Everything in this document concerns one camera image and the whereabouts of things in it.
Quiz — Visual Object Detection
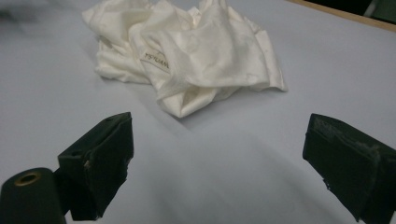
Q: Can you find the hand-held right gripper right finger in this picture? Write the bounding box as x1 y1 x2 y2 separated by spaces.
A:
302 113 396 224

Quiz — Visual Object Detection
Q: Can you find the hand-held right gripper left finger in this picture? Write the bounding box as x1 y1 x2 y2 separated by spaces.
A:
54 111 134 222

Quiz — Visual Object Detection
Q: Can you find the white baby shirt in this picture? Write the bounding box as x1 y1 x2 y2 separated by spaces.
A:
82 0 289 119

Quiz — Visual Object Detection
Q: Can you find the pale blue table mat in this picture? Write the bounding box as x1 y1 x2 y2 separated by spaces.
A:
0 0 396 224

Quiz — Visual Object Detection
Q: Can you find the wooden table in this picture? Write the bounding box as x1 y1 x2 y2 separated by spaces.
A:
286 0 396 34

